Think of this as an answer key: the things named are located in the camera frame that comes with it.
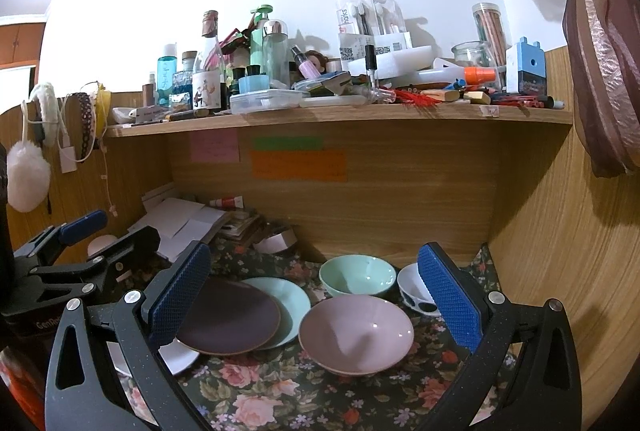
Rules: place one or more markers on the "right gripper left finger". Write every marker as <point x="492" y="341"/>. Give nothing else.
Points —
<point x="83" y="391"/>

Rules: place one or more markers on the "clear plastic flat box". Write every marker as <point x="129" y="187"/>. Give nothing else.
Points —
<point x="267" y="100"/>

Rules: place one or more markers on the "blue liquid bottle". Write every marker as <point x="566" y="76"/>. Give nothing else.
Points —
<point x="166" y="67"/>

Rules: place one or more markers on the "red white tube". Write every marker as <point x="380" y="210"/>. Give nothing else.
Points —
<point x="228" y="203"/>

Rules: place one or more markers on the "small cardboard box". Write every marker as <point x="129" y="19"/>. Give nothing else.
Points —
<point x="277" y="242"/>

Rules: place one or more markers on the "green pump bottle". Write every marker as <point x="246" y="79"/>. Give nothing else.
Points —
<point x="260" y="16"/>

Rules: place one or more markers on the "dark brown plate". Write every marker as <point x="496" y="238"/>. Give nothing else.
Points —
<point x="229" y="318"/>

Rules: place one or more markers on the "orange cap white bottle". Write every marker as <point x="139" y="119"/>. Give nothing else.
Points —
<point x="472" y="76"/>

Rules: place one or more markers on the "white plate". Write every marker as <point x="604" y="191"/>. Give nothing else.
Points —
<point x="176" y="356"/>

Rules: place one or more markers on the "white bowl black spots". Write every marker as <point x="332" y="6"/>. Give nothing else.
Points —
<point x="414" y="293"/>

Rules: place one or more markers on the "pink sticky note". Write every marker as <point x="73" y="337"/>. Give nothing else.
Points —
<point x="215" y="146"/>

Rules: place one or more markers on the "white charger with cable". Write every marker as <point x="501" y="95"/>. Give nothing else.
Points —
<point x="69" y="160"/>

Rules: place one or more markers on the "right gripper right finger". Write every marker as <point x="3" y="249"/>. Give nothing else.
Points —
<point x="545" y="392"/>

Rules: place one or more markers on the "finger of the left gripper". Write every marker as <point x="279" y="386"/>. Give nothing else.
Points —
<point x="127" y="248"/>
<point x="45" y="248"/>

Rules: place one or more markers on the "orange sticky note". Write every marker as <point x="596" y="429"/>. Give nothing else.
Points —
<point x="317" y="165"/>

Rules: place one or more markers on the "light teal plate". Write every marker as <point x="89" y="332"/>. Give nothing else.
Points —
<point x="293" y="303"/>

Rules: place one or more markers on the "blue pencil sharpener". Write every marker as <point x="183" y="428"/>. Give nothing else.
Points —
<point x="526" y="72"/>

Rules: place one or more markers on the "clear jar of sticks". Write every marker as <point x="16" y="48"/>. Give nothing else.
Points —
<point x="487" y="18"/>

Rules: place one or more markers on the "green sticky note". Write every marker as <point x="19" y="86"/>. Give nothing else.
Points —
<point x="287" y="143"/>

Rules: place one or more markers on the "white paper stack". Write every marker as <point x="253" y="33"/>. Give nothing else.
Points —
<point x="179" y="221"/>

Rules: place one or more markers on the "white fluffy puff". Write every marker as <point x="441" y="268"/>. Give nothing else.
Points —
<point x="29" y="176"/>

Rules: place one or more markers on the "floral tablecloth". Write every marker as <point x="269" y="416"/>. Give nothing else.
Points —
<point x="283" y="389"/>

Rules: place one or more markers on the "brown striped curtain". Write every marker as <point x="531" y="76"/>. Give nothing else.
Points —
<point x="603" y="44"/>

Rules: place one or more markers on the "mint green bowl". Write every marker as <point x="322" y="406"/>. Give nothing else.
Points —
<point x="357" y="275"/>

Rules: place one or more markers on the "pink bowl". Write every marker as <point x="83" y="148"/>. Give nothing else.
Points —
<point x="356" y="335"/>

